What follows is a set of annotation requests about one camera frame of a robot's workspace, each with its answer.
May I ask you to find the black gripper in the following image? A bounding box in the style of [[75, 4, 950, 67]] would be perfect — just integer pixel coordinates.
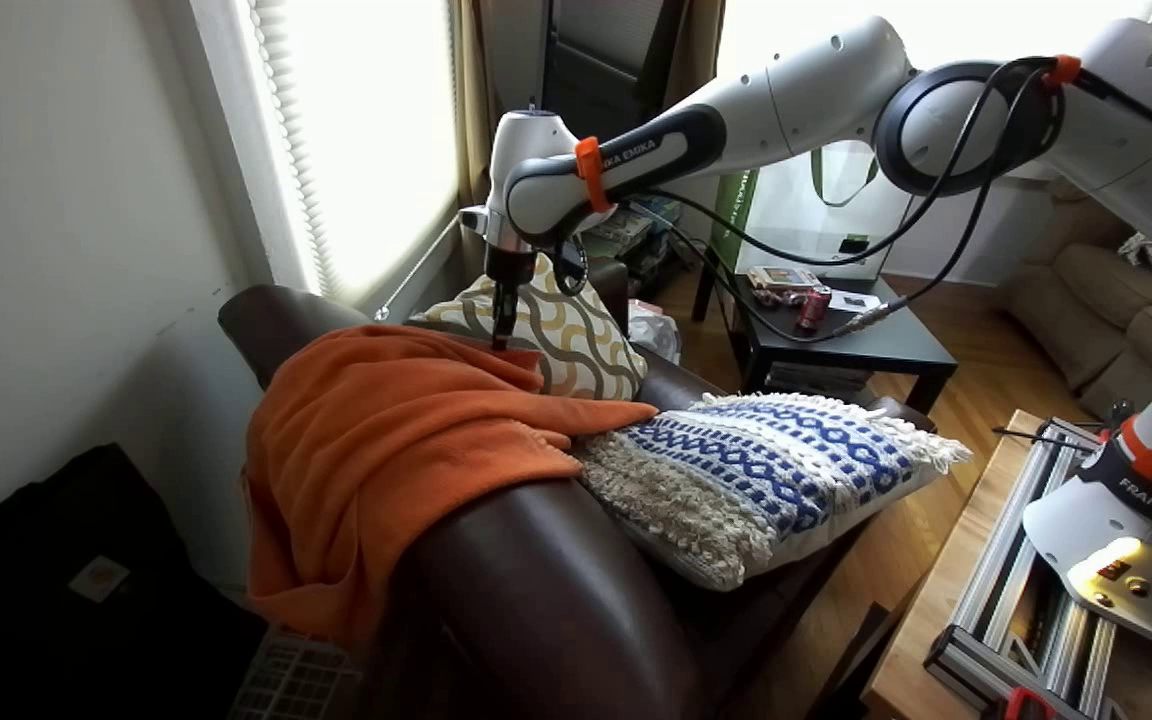
[[482, 212, 546, 353]]

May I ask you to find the orange towel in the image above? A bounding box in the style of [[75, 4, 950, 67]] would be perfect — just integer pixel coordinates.
[[241, 319, 664, 655]]

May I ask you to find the brown leather sofa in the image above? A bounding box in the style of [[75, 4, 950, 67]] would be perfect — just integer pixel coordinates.
[[215, 281, 906, 720]]

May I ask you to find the wavy pattern cream pillow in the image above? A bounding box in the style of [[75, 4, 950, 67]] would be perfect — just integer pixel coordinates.
[[410, 251, 653, 404]]

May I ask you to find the beige curtain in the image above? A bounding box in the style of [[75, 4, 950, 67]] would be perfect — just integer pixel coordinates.
[[449, 0, 554, 203]]

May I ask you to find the white window blind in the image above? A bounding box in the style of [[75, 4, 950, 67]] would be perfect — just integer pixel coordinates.
[[247, 0, 464, 304]]

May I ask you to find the black flat TV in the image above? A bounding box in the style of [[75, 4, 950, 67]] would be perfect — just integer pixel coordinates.
[[539, 0, 690, 139]]

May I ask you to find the blue white fringed pillow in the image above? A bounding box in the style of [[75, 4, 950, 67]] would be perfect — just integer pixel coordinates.
[[577, 388, 977, 597]]

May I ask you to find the white illustrated card box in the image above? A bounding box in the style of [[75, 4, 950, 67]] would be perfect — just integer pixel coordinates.
[[830, 288, 893, 319]]

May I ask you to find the black coffee table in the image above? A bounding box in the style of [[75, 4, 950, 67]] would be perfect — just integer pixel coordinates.
[[729, 254, 959, 421]]

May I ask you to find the white mesh basket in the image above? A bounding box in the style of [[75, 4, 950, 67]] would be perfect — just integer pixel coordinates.
[[230, 625, 368, 720]]

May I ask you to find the black bag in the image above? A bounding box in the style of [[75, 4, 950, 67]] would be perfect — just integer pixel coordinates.
[[0, 440, 269, 720]]

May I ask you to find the beige couch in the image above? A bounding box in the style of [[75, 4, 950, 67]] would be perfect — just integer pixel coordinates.
[[1002, 194, 1152, 422]]

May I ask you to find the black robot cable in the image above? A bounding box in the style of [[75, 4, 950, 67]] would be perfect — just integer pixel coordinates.
[[629, 51, 1075, 342]]

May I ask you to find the aluminium profile frame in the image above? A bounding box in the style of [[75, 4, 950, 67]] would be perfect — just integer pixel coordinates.
[[923, 411, 1129, 720]]

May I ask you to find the red clamp handle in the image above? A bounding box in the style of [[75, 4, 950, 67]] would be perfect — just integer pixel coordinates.
[[995, 683, 1066, 720]]

